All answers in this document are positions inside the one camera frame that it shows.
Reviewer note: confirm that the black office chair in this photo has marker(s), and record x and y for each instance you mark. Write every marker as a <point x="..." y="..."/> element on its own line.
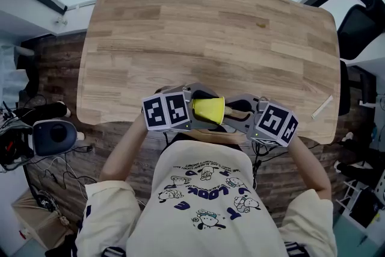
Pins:
<point x="358" y="30"/>

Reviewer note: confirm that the white dome headset device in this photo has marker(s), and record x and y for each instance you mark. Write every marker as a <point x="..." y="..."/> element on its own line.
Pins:
<point x="54" y="137"/>

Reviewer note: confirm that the black equipment pile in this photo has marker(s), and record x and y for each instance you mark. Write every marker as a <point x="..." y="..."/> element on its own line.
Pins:
<point x="15" y="147"/>

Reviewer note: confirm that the cardboard box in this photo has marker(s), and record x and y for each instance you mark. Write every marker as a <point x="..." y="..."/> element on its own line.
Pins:
<point x="39" y="222"/>

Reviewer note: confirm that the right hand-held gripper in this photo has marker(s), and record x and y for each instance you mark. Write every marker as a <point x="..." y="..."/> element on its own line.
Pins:
<point x="273" y="125"/>

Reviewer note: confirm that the person's left forearm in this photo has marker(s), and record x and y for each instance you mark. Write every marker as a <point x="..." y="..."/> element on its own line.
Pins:
<point x="120" y="150"/>

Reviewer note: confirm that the person's black trousers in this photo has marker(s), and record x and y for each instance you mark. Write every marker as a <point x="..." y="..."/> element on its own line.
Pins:
<point x="186" y="137"/>

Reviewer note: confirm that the white paper strip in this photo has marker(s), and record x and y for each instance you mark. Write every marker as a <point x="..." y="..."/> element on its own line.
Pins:
<point x="322" y="106"/>

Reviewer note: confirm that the cream printed shirt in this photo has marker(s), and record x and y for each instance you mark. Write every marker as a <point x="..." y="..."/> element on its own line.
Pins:
<point x="204" y="219"/>

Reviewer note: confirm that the black patterned pouch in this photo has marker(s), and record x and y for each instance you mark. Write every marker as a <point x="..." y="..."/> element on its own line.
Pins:
<point x="45" y="200"/>

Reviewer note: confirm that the yellow paper cup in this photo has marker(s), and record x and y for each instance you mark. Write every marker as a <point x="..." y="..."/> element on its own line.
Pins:
<point x="209" y="109"/>

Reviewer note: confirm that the person's right forearm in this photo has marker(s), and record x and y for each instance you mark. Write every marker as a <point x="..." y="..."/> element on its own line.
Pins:
<point x="309" y="165"/>

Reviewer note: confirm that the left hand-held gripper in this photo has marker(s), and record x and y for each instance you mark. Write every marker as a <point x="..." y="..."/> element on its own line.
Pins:
<point x="165" y="112"/>

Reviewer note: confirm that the white metal rack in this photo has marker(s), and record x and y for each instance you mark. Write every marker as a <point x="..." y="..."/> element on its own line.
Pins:
<point x="350" y="189"/>

